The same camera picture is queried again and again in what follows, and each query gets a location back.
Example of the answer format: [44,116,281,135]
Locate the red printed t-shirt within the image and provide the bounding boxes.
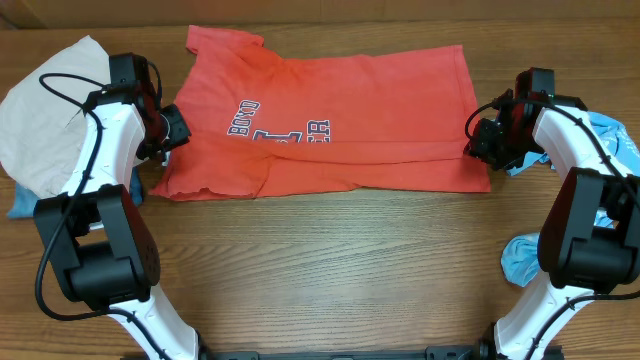
[153,26,490,201]

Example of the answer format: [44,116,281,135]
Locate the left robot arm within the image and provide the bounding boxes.
[34,53,212,359]

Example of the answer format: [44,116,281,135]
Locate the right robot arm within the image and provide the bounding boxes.
[464,67,639,359]

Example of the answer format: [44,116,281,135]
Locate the light blue t-shirt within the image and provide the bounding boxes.
[500,112,639,287]

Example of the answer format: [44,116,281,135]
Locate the beige folded trousers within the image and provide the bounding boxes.
[1,36,110,198]

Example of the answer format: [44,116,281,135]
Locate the folded blue jeans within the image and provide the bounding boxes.
[7,168,145,219]

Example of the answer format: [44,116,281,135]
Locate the right black cable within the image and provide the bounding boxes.
[463,97,640,211]

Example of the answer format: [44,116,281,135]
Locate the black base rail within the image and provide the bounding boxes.
[120,344,565,360]

